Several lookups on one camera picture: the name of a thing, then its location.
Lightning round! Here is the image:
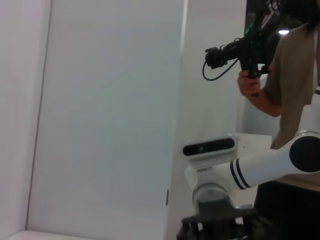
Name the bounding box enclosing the bystander bare forearm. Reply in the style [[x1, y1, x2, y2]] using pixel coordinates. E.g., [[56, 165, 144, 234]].
[[246, 86, 285, 118]]

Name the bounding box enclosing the bystander bare hand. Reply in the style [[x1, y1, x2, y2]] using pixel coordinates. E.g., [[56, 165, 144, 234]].
[[236, 69, 267, 99]]

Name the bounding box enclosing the blue camera rig cable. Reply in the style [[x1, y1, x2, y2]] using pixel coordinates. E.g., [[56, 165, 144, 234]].
[[201, 58, 238, 81]]

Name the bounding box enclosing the grey robot torso joint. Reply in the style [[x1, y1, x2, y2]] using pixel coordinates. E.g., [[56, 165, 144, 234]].
[[192, 181, 235, 212]]

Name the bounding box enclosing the black robot torso frame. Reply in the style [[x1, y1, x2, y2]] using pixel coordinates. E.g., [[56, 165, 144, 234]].
[[176, 199, 260, 240]]

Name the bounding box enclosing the person in beige shirt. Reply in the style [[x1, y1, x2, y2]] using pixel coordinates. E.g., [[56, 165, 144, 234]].
[[252, 0, 320, 240]]

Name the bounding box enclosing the black handheld camera rig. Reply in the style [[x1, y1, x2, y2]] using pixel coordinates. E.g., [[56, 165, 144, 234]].
[[204, 13, 282, 98]]

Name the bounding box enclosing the white partition panel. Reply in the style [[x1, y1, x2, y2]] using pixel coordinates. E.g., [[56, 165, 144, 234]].
[[24, 0, 188, 235]]

